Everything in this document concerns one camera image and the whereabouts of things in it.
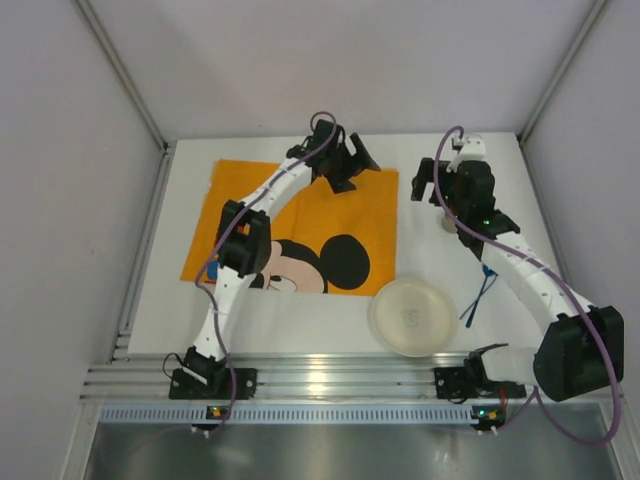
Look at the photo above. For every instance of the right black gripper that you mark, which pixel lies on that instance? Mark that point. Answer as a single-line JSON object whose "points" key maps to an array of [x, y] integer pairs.
{"points": [[432, 182]]}

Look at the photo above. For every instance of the orange cartoon mouse placemat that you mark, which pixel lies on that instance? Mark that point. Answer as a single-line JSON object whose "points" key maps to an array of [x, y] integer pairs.
{"points": [[323, 242]]}

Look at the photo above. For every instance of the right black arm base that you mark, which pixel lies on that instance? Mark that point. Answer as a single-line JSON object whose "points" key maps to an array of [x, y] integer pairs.
{"points": [[456, 385]]}

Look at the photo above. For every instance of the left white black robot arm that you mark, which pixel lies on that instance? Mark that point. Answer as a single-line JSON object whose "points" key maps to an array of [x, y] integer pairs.
{"points": [[242, 246]]}

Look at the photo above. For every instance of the speckled ceramic cup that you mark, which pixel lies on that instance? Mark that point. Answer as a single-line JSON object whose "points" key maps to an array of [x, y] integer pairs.
{"points": [[448, 225]]}

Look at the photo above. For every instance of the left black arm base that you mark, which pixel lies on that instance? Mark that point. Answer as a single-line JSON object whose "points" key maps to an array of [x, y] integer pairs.
{"points": [[187, 386]]}

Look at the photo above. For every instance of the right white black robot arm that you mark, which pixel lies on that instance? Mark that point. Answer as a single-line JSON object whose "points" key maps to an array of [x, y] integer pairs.
{"points": [[582, 345]]}

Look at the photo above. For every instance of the aluminium mounting rail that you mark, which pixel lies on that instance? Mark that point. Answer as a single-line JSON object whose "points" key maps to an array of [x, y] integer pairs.
{"points": [[331, 378]]}

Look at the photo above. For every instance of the blue fork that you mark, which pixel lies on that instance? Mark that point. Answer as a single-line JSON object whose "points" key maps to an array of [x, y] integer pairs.
{"points": [[475, 300]]}

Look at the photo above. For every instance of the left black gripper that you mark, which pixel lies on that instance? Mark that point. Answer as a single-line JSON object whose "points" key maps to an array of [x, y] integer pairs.
{"points": [[347, 163]]}

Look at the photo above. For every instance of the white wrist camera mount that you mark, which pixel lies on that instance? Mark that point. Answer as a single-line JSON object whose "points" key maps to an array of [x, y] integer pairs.
{"points": [[468, 147]]}

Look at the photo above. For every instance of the slotted grey cable duct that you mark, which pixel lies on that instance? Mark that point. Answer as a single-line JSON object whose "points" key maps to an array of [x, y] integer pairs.
{"points": [[294, 414]]}

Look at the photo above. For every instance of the cream round plate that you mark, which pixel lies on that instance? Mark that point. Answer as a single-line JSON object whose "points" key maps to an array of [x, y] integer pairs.
{"points": [[413, 318]]}

